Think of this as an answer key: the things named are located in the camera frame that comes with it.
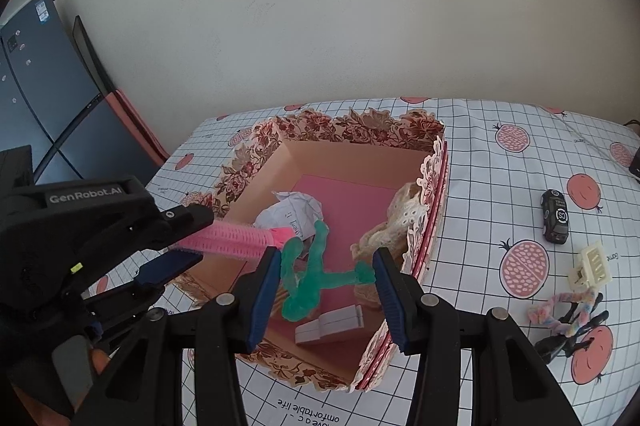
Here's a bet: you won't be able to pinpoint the dark blue refrigerator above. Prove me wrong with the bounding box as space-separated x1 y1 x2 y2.
0 0 161 187

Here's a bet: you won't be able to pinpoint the thin grey cable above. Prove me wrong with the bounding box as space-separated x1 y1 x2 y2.
562 116 632 164

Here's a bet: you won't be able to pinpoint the pastel braided rope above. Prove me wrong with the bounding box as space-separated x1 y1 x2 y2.
527 291 601 338

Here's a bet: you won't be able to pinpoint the black hair clips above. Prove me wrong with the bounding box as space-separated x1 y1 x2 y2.
535 291 611 364

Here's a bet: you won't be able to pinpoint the pink board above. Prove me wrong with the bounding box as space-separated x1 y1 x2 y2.
105 90 171 167

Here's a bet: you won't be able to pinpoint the pomegranate print checked desktop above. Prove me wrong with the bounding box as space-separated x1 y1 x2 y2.
82 96 640 426

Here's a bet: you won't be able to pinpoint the small white case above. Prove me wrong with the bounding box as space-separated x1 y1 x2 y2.
295 304 365 347

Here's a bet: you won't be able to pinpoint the floral pink cardboard box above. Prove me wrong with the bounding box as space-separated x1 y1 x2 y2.
172 107 448 393

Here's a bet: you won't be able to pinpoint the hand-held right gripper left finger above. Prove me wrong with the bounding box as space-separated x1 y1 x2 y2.
75 246 283 426

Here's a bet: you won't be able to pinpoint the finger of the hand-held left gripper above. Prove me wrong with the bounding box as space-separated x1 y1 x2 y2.
82 250 203 342
145 203 216 252

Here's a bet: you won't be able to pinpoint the pink hair roller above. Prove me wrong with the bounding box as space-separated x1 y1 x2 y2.
170 220 298 263

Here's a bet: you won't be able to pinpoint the cream lace cloth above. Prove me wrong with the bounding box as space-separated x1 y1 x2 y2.
350 183 426 307

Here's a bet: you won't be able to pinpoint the cream hair clip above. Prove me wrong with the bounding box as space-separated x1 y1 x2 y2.
567 243 613 289

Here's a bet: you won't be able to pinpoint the crumpled white paper ball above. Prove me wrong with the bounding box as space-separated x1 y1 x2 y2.
252 191 323 242

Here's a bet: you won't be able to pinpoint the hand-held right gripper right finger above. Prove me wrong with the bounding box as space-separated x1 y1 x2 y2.
372 247 583 426

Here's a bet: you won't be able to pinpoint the person's left hand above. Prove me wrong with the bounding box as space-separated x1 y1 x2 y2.
12 348 111 426

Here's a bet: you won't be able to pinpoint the black toy car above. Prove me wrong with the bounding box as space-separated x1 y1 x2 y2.
539 188 571 245

